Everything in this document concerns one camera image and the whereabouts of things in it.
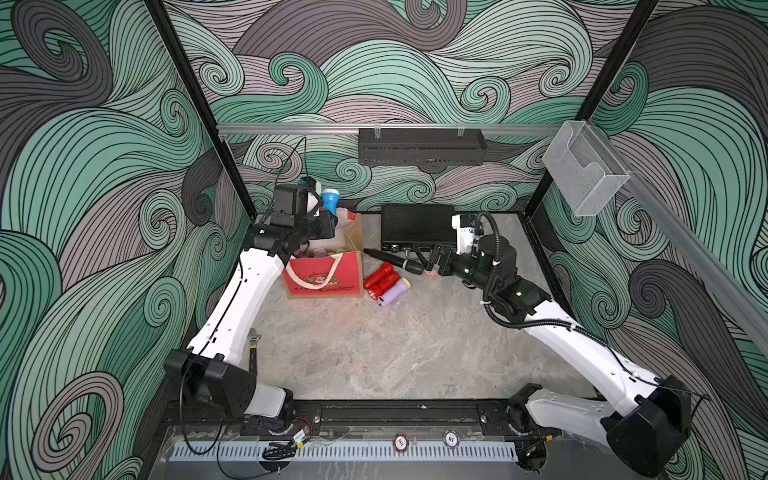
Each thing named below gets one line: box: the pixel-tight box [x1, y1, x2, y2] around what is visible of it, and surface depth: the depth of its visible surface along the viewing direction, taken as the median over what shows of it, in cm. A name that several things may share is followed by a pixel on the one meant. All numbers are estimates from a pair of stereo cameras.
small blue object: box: [322, 188, 341, 216], surface depth 76 cm
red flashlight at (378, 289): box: [367, 272, 400, 300], surface depth 97 cm
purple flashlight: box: [377, 277, 412, 307], surface depth 97 cm
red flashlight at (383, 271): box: [363, 262, 394, 290], surface depth 102 cm
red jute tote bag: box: [283, 208, 364, 299], surface depth 89 cm
